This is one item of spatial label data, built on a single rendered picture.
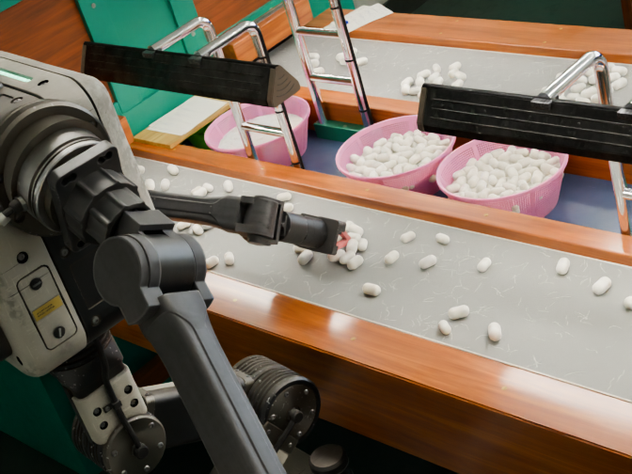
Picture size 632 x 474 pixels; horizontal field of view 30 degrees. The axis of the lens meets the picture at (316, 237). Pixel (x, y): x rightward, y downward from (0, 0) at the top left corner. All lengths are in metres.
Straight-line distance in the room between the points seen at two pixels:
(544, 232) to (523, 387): 0.42
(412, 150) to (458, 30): 0.54
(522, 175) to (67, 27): 1.15
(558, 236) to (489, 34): 0.96
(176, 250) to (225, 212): 0.82
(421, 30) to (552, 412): 1.55
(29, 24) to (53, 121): 1.45
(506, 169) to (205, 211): 0.66
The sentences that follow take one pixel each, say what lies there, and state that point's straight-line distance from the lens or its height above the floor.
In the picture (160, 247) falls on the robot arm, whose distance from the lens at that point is 1.29.
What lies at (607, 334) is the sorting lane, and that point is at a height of 0.74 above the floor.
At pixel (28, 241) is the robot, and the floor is 1.31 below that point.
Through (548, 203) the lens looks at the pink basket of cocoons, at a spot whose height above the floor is 0.70.
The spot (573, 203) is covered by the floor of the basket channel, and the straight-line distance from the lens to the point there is 2.41.
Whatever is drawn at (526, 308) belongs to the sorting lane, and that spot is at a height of 0.74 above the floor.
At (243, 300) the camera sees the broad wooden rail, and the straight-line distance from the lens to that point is 2.22.
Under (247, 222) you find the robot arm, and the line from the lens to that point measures 2.11.
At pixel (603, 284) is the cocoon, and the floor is 0.76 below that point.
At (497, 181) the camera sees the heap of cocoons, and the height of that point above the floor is 0.74.
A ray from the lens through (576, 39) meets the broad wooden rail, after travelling 2.87.
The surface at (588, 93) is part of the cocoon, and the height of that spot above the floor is 0.75.
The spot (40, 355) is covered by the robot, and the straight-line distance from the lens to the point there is 1.53.
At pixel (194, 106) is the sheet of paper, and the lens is 3.04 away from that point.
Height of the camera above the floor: 1.94
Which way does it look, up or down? 30 degrees down
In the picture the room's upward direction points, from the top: 18 degrees counter-clockwise
